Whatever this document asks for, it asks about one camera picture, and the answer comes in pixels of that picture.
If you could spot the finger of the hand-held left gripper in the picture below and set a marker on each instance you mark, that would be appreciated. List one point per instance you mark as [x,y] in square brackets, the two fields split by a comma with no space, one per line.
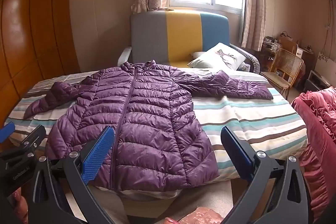
[34,137]
[6,130]

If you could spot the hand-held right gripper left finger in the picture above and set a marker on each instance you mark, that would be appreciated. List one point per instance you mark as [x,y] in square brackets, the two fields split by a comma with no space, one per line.
[97,153]

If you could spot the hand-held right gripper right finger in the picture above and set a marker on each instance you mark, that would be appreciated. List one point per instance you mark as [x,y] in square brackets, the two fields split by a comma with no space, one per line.
[237,153]

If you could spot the purple down jacket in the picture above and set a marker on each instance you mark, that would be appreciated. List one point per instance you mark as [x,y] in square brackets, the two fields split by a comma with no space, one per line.
[147,121]

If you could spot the person's left hand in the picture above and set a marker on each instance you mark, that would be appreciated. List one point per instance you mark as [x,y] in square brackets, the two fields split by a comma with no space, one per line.
[19,205]

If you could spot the bed with striped cover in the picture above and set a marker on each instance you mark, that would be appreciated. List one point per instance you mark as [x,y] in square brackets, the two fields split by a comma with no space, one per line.
[241,113]

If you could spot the person's pink patterned trousers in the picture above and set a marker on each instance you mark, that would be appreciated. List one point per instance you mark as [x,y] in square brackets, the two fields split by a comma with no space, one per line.
[202,216]

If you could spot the pink ruffled quilt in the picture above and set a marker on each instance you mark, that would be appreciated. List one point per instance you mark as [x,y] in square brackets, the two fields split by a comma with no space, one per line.
[320,129]

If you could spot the white printed pillow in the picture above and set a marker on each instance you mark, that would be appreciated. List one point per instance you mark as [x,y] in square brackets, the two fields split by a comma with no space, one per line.
[219,57]

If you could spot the rattan chair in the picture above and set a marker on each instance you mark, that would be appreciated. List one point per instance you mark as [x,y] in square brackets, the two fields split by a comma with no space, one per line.
[284,66]

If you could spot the wooden wardrobe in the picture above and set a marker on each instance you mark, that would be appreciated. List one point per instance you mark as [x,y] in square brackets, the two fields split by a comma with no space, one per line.
[34,29]

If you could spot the white storage box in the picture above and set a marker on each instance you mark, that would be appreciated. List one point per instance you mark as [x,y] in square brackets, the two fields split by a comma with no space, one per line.
[317,81]

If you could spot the cluttered side table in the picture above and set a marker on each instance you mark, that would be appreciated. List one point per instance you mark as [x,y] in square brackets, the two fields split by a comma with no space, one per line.
[270,47]

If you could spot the brown paper bag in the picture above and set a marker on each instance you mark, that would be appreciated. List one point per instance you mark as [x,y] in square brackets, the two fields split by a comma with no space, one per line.
[288,45]

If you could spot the white board with flower decals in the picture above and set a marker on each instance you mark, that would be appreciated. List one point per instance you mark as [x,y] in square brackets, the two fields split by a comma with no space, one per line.
[323,62]

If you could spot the grey yellow blue headboard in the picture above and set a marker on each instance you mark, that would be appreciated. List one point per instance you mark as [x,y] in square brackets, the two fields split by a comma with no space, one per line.
[183,37]

